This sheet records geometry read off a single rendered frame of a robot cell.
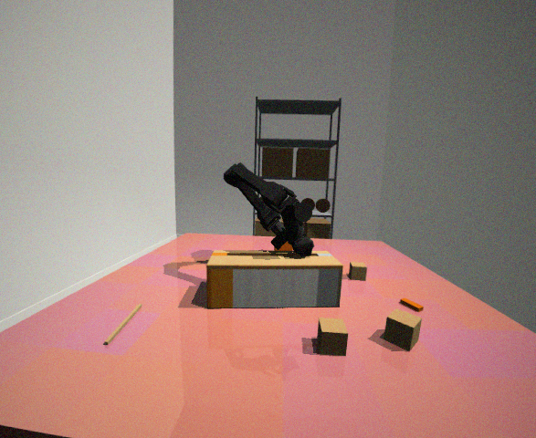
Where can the small orange block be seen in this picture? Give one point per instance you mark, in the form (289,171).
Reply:
(411,304)

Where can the tan wooden stick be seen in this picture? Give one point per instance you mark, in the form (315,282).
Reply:
(120,327)

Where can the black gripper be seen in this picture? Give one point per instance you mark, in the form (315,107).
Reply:
(301,245)

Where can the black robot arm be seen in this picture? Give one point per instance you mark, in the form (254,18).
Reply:
(274,196)

